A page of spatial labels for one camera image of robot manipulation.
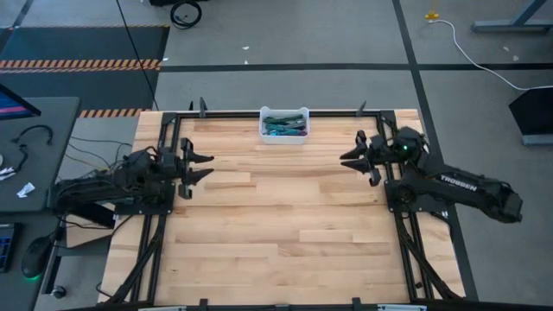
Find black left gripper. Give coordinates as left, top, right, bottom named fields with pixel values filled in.
left=157, top=136, right=216, bottom=200

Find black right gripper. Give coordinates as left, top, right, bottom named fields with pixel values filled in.
left=339, top=129, right=392, bottom=187

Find green black braided USB-C cable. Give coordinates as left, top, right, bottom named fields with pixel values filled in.
left=263, top=114, right=305, bottom=125

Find white plastic bin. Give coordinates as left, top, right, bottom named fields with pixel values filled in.
left=257, top=105, right=311, bottom=146

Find black mat with orange stripes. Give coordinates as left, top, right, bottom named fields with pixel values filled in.
left=0, top=24, right=171, bottom=118

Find grey desk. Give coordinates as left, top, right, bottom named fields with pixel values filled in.
left=0, top=96, right=82, bottom=213

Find black angled panel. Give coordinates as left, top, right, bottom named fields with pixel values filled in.
left=508, top=86, right=553, bottom=147

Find black computer mouse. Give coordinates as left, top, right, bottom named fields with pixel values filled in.
left=20, top=235, right=54, bottom=280

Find black computer monitor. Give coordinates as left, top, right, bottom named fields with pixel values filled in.
left=0, top=83, right=43, bottom=121

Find blue-grey stand leg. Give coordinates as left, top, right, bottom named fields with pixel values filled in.
left=470, top=0, right=553, bottom=35

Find black keyboard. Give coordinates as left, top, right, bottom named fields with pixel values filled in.
left=0, top=222, right=22, bottom=274

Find thin black wires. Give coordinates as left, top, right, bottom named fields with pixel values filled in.
left=64, top=136, right=133, bottom=174

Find black hanging cable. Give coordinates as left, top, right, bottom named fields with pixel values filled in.
left=115, top=0, right=160, bottom=111

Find white floor cable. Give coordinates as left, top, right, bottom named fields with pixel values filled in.
left=429, top=19, right=553, bottom=92

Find coiled black cable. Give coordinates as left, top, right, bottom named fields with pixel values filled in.
left=168, top=0, right=203, bottom=30

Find black headset cable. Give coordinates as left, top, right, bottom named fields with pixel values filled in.
left=10, top=124, right=55, bottom=146

